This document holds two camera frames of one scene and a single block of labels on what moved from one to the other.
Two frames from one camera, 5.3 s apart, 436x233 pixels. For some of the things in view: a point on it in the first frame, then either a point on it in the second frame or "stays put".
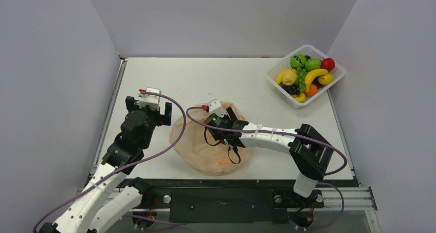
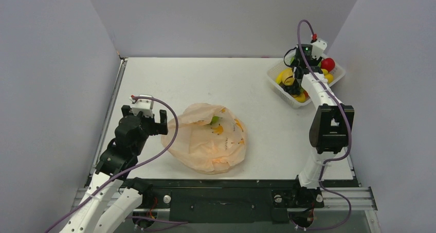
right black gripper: (233, 123) → (295, 86)
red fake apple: (328, 64) stays put
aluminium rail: (355, 198) stays put
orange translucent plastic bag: (191, 140) stays put
